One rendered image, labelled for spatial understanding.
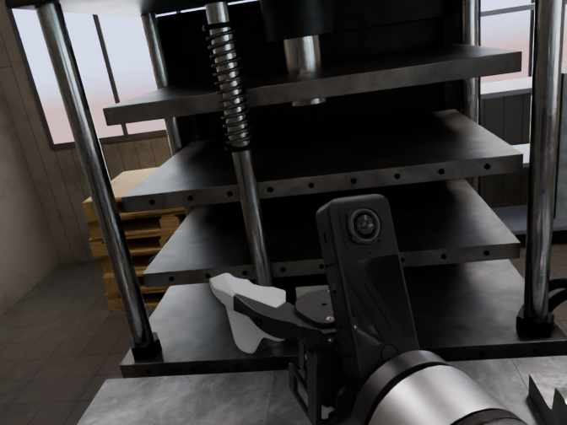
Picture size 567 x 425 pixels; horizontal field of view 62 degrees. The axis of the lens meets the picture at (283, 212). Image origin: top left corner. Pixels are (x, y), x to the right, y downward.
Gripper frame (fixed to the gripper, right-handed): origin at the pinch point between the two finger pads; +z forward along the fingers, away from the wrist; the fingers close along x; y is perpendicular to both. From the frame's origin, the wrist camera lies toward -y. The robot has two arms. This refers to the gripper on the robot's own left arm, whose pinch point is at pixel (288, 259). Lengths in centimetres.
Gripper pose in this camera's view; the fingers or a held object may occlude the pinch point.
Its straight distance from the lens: 45.1
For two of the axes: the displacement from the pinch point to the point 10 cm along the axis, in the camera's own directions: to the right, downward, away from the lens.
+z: -3.6, -2.7, 8.9
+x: 9.3, -1.2, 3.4
